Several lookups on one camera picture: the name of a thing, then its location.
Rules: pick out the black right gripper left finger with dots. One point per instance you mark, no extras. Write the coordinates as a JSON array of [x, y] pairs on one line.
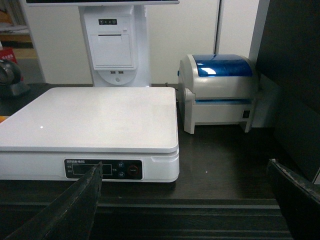
[[68, 217]]

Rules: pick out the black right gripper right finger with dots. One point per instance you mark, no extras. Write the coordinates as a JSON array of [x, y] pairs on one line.
[[298, 200]]

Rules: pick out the black checkout counter cabinet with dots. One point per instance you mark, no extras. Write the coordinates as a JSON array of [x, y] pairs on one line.
[[222, 191]]

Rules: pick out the white checkout scale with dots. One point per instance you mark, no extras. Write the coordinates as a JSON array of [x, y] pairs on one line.
[[59, 136]]

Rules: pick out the white blue label printer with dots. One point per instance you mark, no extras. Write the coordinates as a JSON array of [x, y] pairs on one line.
[[217, 89]]

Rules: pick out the black barcode scanner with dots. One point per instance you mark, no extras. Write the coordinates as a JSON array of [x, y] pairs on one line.
[[11, 80]]

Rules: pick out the red fire equipment box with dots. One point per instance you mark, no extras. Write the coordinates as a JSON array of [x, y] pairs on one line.
[[7, 53]]

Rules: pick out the white POS terminal stand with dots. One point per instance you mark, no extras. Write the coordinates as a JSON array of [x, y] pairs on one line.
[[116, 37]]

